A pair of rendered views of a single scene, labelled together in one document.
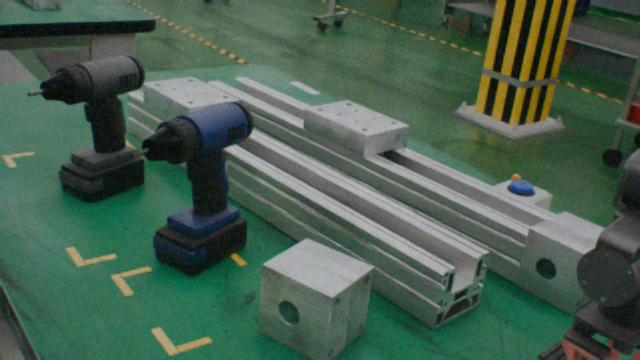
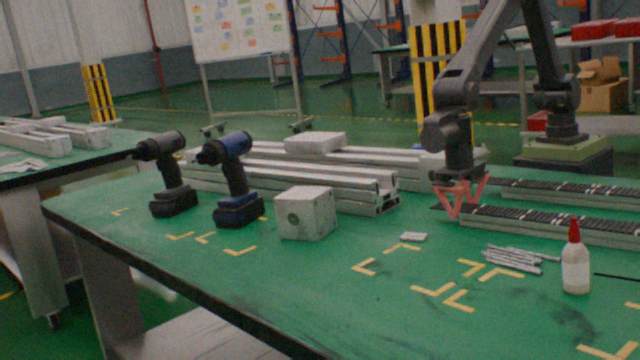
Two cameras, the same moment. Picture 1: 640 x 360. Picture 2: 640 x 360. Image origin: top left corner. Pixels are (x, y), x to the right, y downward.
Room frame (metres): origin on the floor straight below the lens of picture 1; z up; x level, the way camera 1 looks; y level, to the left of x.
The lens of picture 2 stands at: (-0.51, -0.05, 1.22)
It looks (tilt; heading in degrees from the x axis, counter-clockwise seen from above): 15 degrees down; 0
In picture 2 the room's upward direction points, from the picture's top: 8 degrees counter-clockwise
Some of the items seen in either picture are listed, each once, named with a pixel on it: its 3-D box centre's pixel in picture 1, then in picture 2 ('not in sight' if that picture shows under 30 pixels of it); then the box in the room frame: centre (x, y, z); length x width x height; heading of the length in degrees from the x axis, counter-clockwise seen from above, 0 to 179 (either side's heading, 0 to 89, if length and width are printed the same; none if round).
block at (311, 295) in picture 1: (320, 295); (308, 210); (0.72, -0.02, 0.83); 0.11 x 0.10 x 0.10; 148
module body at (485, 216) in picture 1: (351, 158); (318, 162); (1.19, -0.05, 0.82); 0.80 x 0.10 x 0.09; 45
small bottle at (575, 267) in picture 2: not in sight; (575, 254); (0.28, -0.41, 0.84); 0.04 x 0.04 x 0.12
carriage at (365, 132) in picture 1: (354, 133); (315, 147); (1.19, -0.05, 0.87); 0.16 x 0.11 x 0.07; 45
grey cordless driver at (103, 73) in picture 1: (87, 130); (160, 176); (1.02, 0.38, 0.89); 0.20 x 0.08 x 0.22; 148
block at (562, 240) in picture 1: (571, 258); (448, 169); (0.88, -0.37, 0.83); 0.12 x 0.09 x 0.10; 135
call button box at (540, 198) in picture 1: (514, 206); not in sight; (1.08, -0.34, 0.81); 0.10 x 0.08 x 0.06; 135
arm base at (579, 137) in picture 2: not in sight; (561, 126); (1.06, -0.74, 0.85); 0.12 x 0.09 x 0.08; 29
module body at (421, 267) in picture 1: (271, 179); (272, 180); (1.06, 0.08, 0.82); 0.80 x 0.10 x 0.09; 45
